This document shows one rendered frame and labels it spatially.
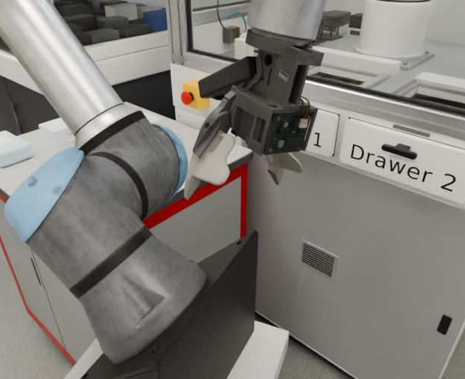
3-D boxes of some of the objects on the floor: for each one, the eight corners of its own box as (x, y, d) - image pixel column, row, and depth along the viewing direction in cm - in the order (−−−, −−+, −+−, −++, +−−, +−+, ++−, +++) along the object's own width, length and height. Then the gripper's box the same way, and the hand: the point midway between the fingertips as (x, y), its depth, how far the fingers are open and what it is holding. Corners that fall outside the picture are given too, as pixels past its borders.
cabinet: (418, 438, 123) (517, 228, 80) (186, 277, 180) (172, 105, 138) (496, 272, 183) (576, 102, 140) (303, 191, 241) (319, 53, 198)
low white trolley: (125, 441, 122) (72, 247, 81) (29, 328, 157) (-41, 153, 116) (248, 323, 159) (253, 150, 118) (148, 253, 194) (125, 101, 153)
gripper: (233, 40, 34) (196, 232, 43) (372, 55, 46) (320, 204, 55) (183, 19, 40) (160, 193, 49) (318, 37, 51) (279, 175, 60)
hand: (232, 189), depth 54 cm, fingers open, 14 cm apart
